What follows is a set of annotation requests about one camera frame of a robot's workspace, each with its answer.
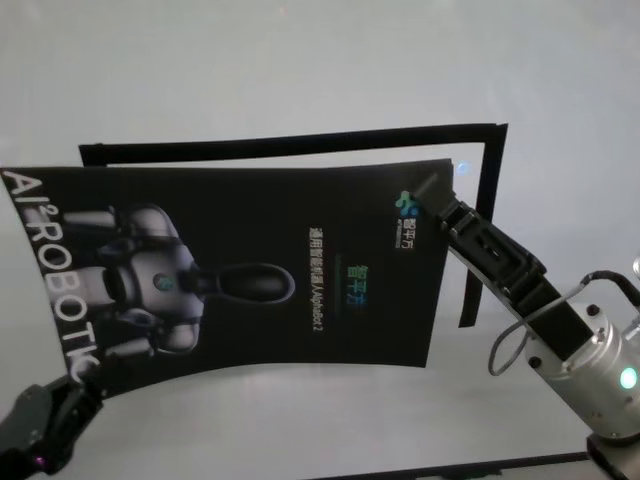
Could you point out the black robot poster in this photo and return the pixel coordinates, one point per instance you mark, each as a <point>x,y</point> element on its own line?
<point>250,225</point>

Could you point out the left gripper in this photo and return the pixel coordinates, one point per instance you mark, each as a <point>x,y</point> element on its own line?
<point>30,430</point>

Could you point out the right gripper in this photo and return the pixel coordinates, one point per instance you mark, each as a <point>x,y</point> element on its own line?
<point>500,265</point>

